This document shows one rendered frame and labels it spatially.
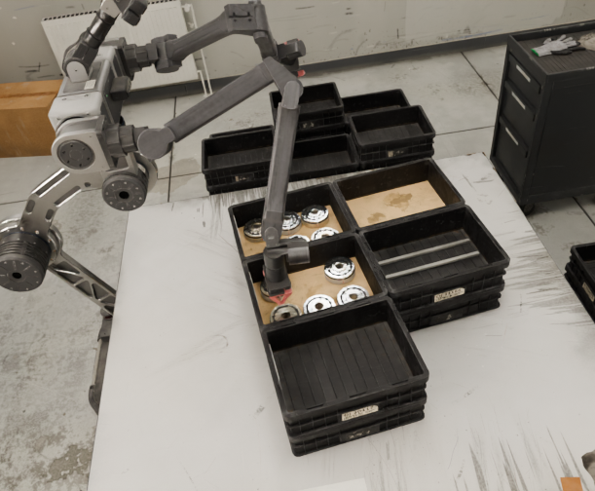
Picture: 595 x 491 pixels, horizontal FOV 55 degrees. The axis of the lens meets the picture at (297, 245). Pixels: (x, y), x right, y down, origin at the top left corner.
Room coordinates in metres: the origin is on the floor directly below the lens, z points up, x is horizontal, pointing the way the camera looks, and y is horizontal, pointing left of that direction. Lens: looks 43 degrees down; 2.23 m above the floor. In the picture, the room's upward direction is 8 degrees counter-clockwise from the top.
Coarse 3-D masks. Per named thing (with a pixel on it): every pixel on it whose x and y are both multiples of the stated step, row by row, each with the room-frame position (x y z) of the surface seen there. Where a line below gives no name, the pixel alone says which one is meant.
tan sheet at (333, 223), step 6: (330, 210) 1.65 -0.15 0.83; (300, 216) 1.64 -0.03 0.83; (330, 216) 1.61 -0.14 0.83; (330, 222) 1.58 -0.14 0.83; (336, 222) 1.57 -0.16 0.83; (240, 228) 1.62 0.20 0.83; (306, 228) 1.57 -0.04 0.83; (312, 228) 1.56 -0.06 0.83; (318, 228) 1.56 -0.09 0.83; (336, 228) 1.54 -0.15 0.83; (240, 234) 1.59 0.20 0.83; (294, 234) 1.54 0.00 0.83; (300, 234) 1.54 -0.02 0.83; (306, 234) 1.54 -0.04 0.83; (312, 234) 1.53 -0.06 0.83; (246, 240) 1.55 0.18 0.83; (246, 246) 1.51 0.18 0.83; (252, 246) 1.51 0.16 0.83; (258, 246) 1.51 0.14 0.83; (264, 246) 1.50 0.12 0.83; (246, 252) 1.48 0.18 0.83; (252, 252) 1.48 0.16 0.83; (258, 252) 1.47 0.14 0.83
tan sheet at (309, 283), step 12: (288, 276) 1.34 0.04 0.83; (300, 276) 1.33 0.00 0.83; (312, 276) 1.32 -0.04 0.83; (324, 276) 1.31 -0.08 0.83; (360, 276) 1.29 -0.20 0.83; (300, 288) 1.27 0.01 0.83; (312, 288) 1.27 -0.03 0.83; (324, 288) 1.26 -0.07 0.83; (336, 288) 1.25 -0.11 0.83; (264, 300) 1.25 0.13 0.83; (288, 300) 1.23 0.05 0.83; (300, 300) 1.22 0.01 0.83; (336, 300) 1.20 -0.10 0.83; (264, 312) 1.20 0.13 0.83
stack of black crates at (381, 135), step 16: (368, 112) 2.69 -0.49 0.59; (384, 112) 2.68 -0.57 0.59; (400, 112) 2.68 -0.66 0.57; (416, 112) 2.68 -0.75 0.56; (352, 128) 2.57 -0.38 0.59; (368, 128) 2.68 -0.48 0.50; (384, 128) 2.68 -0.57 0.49; (400, 128) 2.65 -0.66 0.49; (416, 128) 2.63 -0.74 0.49; (432, 128) 2.45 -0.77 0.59; (368, 144) 2.39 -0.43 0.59; (384, 144) 2.39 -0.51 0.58; (400, 144) 2.41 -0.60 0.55; (416, 144) 2.41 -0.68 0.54; (368, 160) 2.40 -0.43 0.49; (384, 160) 2.39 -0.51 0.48; (400, 160) 2.40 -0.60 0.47
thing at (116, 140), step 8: (104, 120) 1.34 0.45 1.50; (96, 128) 1.30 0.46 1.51; (104, 128) 1.32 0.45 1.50; (112, 128) 1.32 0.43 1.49; (120, 128) 1.32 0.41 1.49; (128, 128) 1.32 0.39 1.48; (104, 136) 1.29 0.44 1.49; (112, 136) 1.30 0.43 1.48; (120, 136) 1.30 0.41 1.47; (128, 136) 1.30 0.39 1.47; (104, 144) 1.28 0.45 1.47; (112, 144) 1.28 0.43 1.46; (120, 144) 1.28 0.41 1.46; (128, 144) 1.29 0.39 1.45; (104, 152) 1.28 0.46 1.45; (112, 152) 1.28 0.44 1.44; (120, 152) 1.28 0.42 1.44; (128, 152) 1.30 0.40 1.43; (112, 160) 1.28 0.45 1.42; (112, 168) 1.28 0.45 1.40
